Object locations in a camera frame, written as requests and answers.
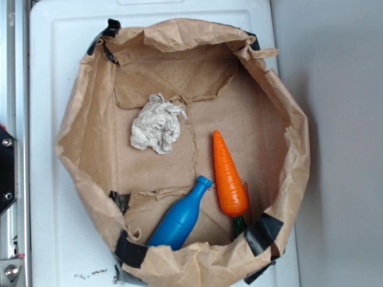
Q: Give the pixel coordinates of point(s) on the blue plastic bottle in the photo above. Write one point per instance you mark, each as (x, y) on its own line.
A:
(181, 218)

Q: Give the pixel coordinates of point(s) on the crumpled white paper ball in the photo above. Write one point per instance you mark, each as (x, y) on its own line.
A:
(157, 125)

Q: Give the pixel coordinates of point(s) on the orange toy carrot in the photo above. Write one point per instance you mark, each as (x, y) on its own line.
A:
(231, 192)

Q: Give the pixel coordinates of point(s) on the brown paper bag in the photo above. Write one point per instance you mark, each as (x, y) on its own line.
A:
(216, 74)

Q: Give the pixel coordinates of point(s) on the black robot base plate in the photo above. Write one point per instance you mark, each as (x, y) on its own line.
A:
(8, 170)

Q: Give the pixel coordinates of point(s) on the silver aluminium frame rail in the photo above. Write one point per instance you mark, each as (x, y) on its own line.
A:
(16, 267)

